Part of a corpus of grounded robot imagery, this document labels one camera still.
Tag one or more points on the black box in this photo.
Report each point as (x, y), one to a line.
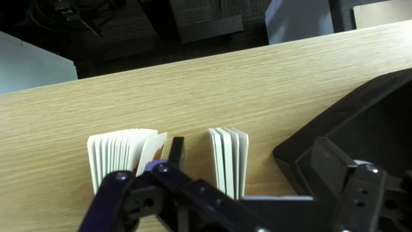
(378, 117)

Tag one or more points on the grey flat sheet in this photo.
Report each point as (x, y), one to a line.
(30, 65)

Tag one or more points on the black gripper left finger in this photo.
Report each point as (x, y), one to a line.
(172, 198)

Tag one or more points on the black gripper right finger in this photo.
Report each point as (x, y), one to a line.
(356, 198)

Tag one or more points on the white book with yellow circle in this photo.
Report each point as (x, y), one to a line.
(230, 159)

